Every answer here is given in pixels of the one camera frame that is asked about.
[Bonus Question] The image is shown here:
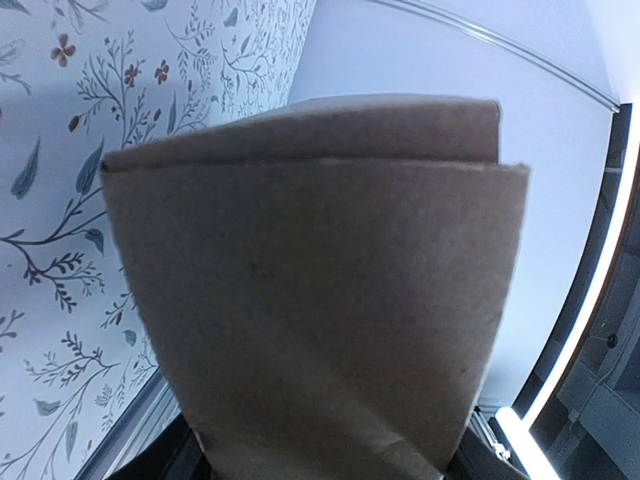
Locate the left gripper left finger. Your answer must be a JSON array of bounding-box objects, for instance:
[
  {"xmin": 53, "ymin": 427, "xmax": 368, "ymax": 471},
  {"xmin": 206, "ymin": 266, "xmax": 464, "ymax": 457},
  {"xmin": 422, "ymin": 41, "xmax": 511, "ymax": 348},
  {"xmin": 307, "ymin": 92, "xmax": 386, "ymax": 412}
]
[{"xmin": 108, "ymin": 414, "xmax": 213, "ymax": 480}]

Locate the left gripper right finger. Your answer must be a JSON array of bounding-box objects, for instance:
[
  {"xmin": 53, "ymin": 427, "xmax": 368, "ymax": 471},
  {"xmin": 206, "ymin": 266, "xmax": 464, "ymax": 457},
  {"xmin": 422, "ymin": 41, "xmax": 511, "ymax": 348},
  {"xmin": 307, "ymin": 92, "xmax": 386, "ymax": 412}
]
[{"xmin": 444, "ymin": 428, "xmax": 529, "ymax": 480}]

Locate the brown cardboard paper box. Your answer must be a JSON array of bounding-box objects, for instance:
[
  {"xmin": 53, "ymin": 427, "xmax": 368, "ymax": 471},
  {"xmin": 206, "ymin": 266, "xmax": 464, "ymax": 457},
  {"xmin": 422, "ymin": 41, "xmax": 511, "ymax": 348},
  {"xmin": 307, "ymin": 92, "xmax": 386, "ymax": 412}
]
[{"xmin": 101, "ymin": 94, "xmax": 529, "ymax": 479}]

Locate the bright white light strip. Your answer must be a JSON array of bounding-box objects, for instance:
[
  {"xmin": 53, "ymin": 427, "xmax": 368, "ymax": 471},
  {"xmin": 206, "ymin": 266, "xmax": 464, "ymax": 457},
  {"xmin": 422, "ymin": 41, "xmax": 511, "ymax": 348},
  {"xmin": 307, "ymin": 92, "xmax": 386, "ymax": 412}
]
[{"xmin": 512, "ymin": 101, "xmax": 639, "ymax": 479}]

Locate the floral patterned table mat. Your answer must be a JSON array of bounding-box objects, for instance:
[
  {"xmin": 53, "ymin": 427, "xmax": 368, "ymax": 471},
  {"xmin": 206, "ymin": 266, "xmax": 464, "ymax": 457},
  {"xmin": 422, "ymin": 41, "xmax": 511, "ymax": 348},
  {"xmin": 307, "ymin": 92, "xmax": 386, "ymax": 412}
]
[{"xmin": 1, "ymin": 1, "xmax": 315, "ymax": 479}]

